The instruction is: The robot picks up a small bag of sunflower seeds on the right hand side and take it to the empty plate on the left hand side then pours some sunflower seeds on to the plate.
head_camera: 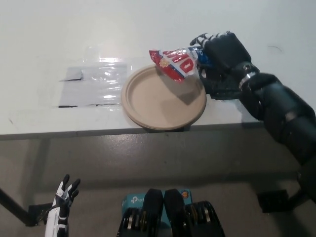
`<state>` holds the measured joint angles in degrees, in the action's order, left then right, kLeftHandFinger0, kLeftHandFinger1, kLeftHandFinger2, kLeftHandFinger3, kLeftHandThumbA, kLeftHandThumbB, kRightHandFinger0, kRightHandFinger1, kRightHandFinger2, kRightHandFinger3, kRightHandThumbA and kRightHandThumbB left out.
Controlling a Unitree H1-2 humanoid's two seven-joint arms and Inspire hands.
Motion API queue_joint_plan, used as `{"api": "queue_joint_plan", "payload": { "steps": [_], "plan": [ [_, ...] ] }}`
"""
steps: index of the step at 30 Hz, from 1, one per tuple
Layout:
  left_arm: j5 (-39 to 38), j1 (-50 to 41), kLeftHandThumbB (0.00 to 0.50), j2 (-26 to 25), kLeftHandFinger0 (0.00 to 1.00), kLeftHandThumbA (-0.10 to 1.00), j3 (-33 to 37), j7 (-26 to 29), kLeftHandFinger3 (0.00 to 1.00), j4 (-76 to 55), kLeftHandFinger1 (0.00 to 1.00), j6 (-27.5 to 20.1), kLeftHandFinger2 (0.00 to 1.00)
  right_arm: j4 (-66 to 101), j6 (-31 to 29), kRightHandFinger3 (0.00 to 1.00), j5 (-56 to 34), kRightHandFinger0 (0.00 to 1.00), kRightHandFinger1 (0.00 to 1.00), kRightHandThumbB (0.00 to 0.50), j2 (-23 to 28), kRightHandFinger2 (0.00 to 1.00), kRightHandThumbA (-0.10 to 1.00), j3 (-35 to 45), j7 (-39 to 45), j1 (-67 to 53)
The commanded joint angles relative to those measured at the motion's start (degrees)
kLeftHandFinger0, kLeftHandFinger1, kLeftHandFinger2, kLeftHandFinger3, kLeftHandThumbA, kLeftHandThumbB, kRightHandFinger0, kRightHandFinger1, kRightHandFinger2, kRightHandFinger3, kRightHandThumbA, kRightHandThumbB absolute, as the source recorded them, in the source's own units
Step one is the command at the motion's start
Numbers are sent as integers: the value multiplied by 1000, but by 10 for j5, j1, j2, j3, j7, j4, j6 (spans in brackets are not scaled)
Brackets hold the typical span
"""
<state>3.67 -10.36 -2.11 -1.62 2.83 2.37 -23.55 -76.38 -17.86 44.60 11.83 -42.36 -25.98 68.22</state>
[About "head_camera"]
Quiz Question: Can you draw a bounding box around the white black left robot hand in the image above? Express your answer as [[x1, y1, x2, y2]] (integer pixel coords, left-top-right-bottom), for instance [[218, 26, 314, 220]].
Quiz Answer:
[[44, 174, 81, 237]]

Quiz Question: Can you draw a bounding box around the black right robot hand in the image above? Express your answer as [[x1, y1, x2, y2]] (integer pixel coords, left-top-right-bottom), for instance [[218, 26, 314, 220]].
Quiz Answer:
[[189, 30, 260, 84]]

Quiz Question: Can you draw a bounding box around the red blue sunflower seed bag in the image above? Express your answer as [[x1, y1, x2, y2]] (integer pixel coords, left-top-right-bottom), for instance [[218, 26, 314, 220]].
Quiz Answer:
[[149, 46, 210, 83]]

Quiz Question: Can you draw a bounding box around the beige paper plate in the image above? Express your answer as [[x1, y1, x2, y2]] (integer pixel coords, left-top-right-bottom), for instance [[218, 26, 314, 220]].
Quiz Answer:
[[120, 65, 207, 130]]

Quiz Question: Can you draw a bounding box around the black floor tape patch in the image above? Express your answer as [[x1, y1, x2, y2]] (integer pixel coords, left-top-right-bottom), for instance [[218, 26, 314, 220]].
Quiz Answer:
[[256, 189, 289, 214], [28, 203, 54, 227]]

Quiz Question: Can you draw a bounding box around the black slanted table leg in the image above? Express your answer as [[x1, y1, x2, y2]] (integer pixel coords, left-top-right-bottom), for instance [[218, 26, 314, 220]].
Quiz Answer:
[[0, 188, 33, 227], [287, 189, 312, 209]]

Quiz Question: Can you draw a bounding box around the clear plastic sheet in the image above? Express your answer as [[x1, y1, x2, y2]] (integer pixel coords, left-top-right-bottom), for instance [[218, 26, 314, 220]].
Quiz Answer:
[[58, 59, 133, 108]]

